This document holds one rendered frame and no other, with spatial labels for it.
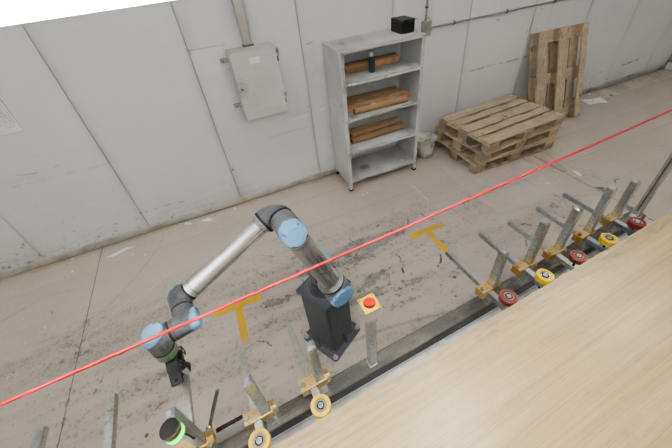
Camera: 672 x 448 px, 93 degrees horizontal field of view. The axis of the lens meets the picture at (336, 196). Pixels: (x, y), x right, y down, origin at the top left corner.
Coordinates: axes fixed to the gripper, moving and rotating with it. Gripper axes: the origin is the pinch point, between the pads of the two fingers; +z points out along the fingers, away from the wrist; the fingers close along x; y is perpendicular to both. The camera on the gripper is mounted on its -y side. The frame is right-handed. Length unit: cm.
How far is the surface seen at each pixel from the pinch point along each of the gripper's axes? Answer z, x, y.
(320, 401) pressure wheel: -8, -51, -40
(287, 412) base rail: 12.5, -36.2, -30.2
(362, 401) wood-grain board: -8, -65, -48
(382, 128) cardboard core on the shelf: 24, -225, 191
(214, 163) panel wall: 24, -41, 227
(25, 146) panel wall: -38, 93, 234
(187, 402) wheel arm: -3.4, -0.4, -13.0
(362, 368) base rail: 12, -75, -30
